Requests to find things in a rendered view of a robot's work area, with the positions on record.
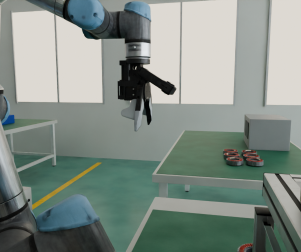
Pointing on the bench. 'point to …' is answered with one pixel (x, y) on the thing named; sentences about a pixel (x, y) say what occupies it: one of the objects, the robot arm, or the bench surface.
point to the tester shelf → (290, 212)
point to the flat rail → (269, 237)
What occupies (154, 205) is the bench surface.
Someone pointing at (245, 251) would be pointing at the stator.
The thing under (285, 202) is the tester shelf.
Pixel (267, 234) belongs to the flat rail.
